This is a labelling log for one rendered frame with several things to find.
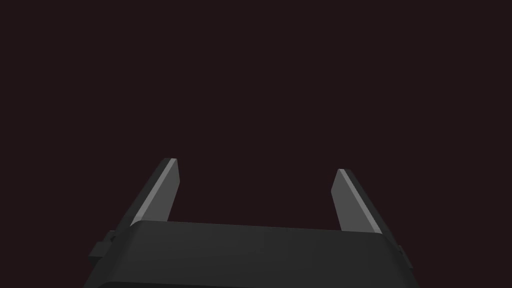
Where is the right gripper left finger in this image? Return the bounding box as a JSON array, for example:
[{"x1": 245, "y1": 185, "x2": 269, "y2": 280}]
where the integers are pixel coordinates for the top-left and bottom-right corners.
[{"x1": 118, "y1": 157, "x2": 181, "y2": 231}]

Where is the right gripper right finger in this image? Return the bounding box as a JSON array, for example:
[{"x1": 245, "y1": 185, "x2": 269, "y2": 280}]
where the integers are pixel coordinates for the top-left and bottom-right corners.
[{"x1": 330, "y1": 168, "x2": 395, "y2": 241}]

